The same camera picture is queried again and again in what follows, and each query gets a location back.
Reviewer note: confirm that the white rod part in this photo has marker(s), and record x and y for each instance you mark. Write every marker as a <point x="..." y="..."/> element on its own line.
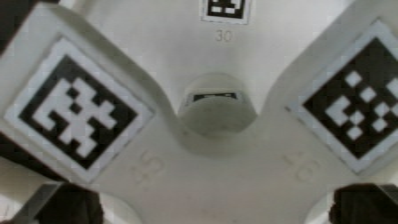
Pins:
<point x="87" y="116"/>

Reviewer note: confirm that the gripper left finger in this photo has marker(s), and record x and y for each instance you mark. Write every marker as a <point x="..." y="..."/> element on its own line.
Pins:
<point x="62" y="204"/>

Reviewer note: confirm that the white round table top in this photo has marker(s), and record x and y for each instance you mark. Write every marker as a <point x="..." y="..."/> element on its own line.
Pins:
<point x="193" y="37"/>

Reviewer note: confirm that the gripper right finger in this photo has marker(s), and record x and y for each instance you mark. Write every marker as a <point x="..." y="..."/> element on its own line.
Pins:
<point x="364" y="204"/>

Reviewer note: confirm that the white cylindrical table leg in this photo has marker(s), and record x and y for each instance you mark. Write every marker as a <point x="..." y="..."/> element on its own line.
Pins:
<point x="216" y="112"/>

